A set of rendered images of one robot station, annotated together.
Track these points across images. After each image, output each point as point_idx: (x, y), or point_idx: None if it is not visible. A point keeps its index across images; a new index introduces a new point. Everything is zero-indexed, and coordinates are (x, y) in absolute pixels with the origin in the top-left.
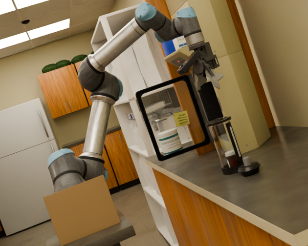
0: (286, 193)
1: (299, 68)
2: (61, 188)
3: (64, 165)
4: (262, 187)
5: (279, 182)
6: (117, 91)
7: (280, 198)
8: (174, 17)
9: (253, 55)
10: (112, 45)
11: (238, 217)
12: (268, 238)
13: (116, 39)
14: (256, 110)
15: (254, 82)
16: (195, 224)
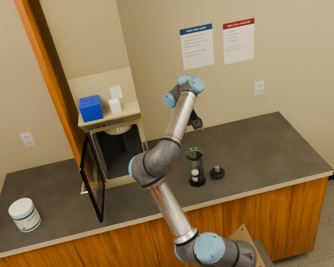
0: (277, 166)
1: (140, 105)
2: (253, 254)
3: (230, 241)
4: (256, 172)
5: (255, 166)
6: None
7: (283, 168)
8: (80, 80)
9: None
10: (187, 121)
11: (255, 195)
12: (289, 188)
13: (188, 114)
14: None
15: None
16: (136, 249)
